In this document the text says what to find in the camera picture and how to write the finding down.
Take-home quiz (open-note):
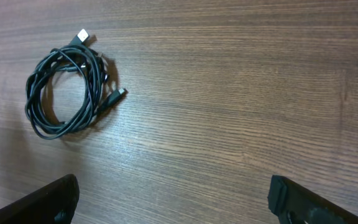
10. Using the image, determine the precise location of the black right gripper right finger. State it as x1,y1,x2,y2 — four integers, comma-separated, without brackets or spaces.
268,175,358,224

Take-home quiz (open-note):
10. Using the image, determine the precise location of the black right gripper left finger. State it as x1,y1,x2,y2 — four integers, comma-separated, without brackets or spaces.
0,174,80,224

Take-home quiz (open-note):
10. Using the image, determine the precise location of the black usb cable bundle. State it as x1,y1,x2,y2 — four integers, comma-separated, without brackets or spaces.
24,28,128,140

